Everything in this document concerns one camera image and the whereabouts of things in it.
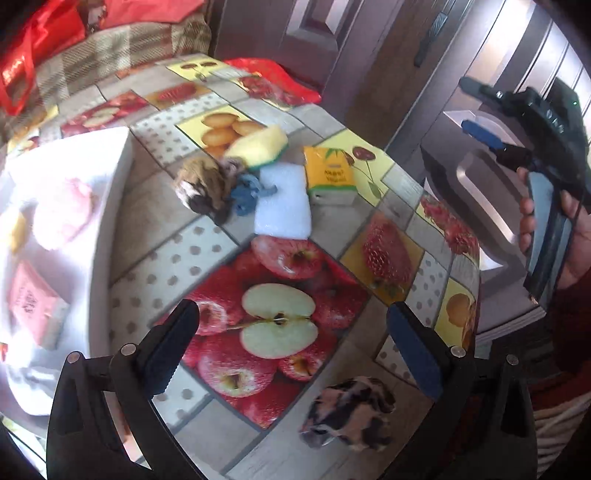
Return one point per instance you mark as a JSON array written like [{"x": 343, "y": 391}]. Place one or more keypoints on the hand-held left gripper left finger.
[{"x": 171, "y": 350}]

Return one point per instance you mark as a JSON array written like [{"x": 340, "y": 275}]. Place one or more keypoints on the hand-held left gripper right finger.
[{"x": 415, "y": 355}]

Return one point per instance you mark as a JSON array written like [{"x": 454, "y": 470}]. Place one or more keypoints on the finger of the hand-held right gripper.
[
  {"x": 475, "y": 87},
  {"x": 480, "y": 131}
]

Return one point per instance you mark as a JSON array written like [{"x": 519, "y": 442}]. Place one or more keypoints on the pink tissue packet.
[{"x": 32, "y": 300}]

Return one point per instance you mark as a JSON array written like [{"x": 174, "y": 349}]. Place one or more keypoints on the yellow tissue packet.
[{"x": 328, "y": 168}]

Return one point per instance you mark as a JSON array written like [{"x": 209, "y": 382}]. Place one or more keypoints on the brown patterned scrunchie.
[{"x": 203, "y": 184}]

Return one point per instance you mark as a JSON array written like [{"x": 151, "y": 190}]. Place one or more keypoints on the blue scrunchie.
[{"x": 244, "y": 196}]

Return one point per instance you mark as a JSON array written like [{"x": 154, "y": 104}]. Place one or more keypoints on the pink soft puff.
[{"x": 62, "y": 212}]

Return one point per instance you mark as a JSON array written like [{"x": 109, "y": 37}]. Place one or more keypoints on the white sponge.
[{"x": 284, "y": 207}]

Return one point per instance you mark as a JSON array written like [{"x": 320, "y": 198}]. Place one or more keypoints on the small yellow soft item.
[{"x": 18, "y": 230}]

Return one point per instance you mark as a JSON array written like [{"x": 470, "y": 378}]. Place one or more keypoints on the yellow green sponge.
[{"x": 258, "y": 145}]

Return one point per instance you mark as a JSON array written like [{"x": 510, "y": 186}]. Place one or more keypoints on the white box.
[{"x": 55, "y": 152}]

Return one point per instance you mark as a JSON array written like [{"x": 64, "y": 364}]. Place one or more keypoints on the person's right forearm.
[{"x": 572, "y": 323}]

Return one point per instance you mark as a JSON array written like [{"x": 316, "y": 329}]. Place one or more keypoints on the person's right hand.
[{"x": 577, "y": 240}]

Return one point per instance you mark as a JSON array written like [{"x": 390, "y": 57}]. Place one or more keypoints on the grey embossed metal door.
[{"x": 461, "y": 198}]

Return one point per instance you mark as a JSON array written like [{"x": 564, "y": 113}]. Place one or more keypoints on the fruit print tablecloth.
[{"x": 152, "y": 240}]

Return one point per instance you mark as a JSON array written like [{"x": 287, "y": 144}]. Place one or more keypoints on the red cream knit garment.
[{"x": 563, "y": 415}]

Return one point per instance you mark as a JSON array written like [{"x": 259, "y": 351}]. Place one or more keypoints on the red printed gift bag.
[{"x": 277, "y": 78}]

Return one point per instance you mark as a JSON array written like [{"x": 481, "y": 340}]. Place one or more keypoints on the brown panelled door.
[{"x": 277, "y": 27}]

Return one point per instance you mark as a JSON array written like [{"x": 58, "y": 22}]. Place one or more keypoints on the plaid sofa cover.
[{"x": 115, "y": 50}]

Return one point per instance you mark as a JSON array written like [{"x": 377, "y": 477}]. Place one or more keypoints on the red paper bag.
[{"x": 147, "y": 7}]

